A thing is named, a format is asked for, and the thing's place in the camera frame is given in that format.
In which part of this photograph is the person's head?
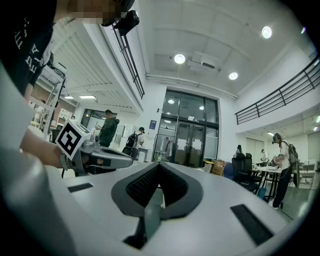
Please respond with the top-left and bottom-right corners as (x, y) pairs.
(53, 0), (137, 27)

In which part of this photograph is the white metal rack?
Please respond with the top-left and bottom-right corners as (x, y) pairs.
(36, 65), (69, 141)

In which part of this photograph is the ceiling air conditioner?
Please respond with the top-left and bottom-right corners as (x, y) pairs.
(186, 51), (221, 73)

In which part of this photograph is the white work table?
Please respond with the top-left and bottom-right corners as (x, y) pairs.
(247, 163), (316, 202)

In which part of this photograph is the black glass door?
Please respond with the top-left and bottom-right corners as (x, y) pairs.
(151, 89), (220, 169)

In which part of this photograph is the cardboard box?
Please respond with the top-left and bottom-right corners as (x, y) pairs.
(211, 159), (226, 176)

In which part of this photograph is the black office chair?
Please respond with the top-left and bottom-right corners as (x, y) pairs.
(231, 152), (261, 195)

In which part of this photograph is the black head-worn camera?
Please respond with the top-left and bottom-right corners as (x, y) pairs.
(112, 9), (141, 37)

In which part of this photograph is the black backpack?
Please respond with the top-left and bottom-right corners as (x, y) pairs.
(287, 141), (300, 188)
(124, 132), (138, 149)

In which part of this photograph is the tall white cabinet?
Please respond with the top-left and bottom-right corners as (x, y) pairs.
(114, 123), (136, 146)

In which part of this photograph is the person's left hand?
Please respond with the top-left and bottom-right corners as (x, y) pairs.
(82, 154), (105, 170)

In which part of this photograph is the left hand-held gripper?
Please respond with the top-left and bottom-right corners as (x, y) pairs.
(54, 118), (134, 177)

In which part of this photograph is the person's black t-shirt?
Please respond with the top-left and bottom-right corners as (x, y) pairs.
(0, 0), (58, 97)

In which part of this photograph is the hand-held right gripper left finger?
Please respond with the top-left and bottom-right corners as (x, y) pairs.
(48, 161), (160, 253)

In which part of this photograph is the black clothes rack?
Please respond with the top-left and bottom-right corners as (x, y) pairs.
(153, 133), (176, 164)

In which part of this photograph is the black metal railing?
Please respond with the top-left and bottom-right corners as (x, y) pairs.
(111, 24), (146, 100)
(234, 55), (320, 126)

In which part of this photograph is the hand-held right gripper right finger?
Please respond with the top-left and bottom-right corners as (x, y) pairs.
(149, 161), (291, 255)

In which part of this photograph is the person's left forearm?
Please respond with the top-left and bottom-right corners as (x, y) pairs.
(19, 128), (63, 169)

